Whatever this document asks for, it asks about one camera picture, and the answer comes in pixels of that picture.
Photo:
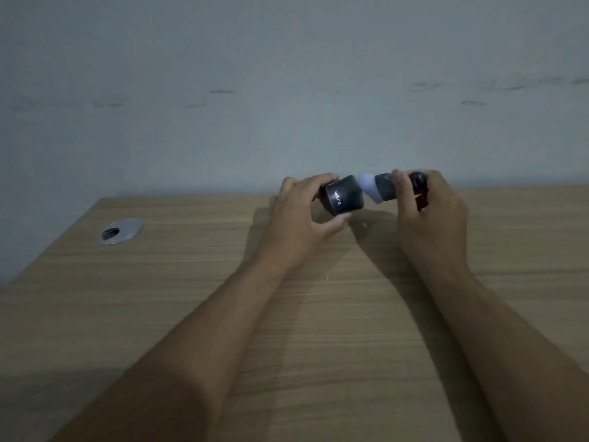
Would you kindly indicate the person's right hand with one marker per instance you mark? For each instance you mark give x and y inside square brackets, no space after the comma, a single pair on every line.
[432,225]

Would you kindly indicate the person's left hand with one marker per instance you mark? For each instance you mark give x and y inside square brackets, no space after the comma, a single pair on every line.
[293,225]

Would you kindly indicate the person's right thumb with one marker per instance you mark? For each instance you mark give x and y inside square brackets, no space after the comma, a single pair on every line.
[401,184]

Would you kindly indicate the person's left thumb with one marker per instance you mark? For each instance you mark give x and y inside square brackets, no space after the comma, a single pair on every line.
[337,222]

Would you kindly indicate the black device with white tip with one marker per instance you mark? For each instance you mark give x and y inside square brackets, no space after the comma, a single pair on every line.
[385,185]

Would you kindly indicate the black cylindrical cap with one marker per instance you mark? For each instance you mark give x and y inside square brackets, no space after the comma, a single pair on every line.
[343,196]

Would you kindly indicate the person's left forearm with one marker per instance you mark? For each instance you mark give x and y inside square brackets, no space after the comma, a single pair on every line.
[175,359]

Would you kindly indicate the person's right forearm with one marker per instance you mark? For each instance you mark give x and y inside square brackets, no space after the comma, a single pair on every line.
[515,363]

